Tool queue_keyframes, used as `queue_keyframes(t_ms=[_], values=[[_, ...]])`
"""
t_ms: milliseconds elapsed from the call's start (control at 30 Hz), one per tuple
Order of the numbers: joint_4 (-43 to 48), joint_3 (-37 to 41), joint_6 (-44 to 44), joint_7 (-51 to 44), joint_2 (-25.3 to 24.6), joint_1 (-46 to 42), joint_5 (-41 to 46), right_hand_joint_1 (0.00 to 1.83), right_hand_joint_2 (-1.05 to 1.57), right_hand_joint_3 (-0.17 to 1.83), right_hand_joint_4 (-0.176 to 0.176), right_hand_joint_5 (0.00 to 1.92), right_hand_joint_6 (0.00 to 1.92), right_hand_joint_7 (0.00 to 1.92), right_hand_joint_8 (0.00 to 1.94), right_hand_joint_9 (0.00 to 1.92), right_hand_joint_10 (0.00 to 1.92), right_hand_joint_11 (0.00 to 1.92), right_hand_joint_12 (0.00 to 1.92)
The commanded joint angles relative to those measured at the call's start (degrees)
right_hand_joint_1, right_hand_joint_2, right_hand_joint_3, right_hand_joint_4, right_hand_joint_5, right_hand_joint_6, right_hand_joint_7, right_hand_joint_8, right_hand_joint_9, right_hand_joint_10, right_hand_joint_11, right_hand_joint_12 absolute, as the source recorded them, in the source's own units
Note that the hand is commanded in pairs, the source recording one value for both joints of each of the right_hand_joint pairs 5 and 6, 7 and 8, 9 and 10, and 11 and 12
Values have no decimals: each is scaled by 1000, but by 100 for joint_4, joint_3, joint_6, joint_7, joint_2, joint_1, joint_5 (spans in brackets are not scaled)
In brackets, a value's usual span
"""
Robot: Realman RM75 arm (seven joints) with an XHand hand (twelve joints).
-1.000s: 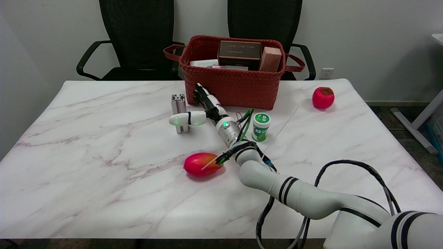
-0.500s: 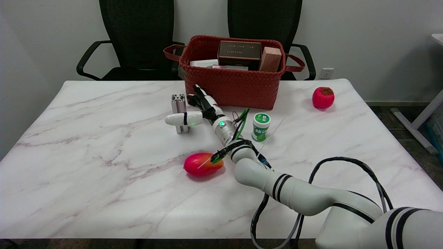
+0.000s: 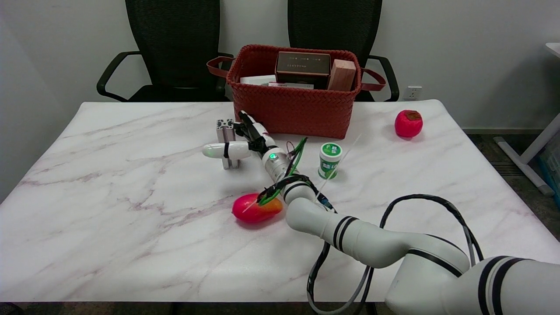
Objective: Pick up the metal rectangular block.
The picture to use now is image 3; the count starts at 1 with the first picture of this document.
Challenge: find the thin white zip tie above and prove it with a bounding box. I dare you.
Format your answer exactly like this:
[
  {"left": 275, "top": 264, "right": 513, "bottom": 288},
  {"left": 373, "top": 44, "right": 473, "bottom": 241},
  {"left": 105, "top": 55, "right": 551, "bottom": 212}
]
[{"left": 314, "top": 133, "right": 362, "bottom": 198}]

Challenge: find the black mesh office chair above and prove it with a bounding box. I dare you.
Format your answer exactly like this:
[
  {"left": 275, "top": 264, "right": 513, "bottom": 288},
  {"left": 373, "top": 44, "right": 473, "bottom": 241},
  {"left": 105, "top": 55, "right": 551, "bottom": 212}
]
[
  {"left": 287, "top": 0, "right": 400, "bottom": 102},
  {"left": 97, "top": 0, "right": 235, "bottom": 102}
]

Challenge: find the red apple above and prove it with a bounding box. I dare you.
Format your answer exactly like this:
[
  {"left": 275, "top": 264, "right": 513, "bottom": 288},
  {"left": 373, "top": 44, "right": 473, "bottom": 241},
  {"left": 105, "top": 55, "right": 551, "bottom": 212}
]
[{"left": 394, "top": 109, "right": 424, "bottom": 139}]

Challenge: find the light wooden block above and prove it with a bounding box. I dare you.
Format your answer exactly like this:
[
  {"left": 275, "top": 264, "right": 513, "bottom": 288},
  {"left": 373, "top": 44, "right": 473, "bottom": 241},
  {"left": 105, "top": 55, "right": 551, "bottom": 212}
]
[{"left": 327, "top": 59, "right": 356, "bottom": 91}]

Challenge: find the green white gum bottle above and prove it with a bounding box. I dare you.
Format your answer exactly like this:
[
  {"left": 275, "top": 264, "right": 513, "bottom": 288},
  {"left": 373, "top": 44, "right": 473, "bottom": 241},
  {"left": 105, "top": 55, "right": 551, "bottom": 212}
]
[{"left": 318, "top": 143, "right": 343, "bottom": 179}]

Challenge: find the red woven basket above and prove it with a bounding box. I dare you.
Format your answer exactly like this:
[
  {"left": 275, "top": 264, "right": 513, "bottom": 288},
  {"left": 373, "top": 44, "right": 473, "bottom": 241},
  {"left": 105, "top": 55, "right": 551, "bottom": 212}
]
[{"left": 206, "top": 44, "right": 386, "bottom": 140}]

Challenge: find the red orange mango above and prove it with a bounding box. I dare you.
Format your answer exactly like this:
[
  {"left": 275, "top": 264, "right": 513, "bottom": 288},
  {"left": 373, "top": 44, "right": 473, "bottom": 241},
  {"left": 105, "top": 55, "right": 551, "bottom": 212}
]
[{"left": 232, "top": 193, "right": 284, "bottom": 224}]

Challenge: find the flat white pink box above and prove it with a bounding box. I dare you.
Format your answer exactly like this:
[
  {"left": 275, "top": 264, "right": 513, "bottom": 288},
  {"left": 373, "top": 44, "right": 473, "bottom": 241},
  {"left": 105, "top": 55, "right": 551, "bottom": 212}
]
[{"left": 268, "top": 82, "right": 315, "bottom": 90}]

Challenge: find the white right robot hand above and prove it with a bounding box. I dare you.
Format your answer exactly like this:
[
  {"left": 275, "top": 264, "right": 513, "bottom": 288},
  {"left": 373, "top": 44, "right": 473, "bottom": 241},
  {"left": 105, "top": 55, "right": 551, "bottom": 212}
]
[{"left": 202, "top": 110, "right": 279, "bottom": 161}]

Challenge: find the green black wrist cable bundle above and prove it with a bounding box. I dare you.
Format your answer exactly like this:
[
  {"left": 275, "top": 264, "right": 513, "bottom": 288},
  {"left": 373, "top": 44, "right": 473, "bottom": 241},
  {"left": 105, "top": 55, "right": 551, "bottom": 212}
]
[{"left": 257, "top": 137, "right": 314, "bottom": 206}]

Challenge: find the dark brown box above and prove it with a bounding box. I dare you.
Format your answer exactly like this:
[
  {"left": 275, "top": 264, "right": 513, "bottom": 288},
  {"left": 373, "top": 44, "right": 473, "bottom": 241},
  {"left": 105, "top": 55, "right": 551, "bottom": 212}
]
[{"left": 275, "top": 51, "right": 331, "bottom": 90}]

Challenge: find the silver aluminium extrusion block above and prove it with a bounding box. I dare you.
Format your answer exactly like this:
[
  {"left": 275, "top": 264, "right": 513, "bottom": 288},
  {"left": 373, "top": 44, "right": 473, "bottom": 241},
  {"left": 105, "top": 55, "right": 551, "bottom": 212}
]
[{"left": 216, "top": 119, "right": 239, "bottom": 170}]

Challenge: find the blue storage bin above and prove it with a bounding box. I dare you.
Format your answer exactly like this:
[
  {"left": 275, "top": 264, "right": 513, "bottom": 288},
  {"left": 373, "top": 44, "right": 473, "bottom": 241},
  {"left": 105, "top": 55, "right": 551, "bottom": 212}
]
[{"left": 539, "top": 131, "right": 560, "bottom": 206}]

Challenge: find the white desk frame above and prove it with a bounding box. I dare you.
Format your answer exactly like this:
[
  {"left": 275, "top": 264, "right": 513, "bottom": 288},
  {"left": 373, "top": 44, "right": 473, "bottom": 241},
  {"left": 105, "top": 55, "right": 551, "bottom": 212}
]
[{"left": 494, "top": 42, "right": 560, "bottom": 196}]

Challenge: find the long black robot cable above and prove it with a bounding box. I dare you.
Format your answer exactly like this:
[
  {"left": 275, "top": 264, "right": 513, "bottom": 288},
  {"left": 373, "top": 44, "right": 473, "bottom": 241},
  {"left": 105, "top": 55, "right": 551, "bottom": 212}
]
[{"left": 306, "top": 194, "right": 484, "bottom": 315}]

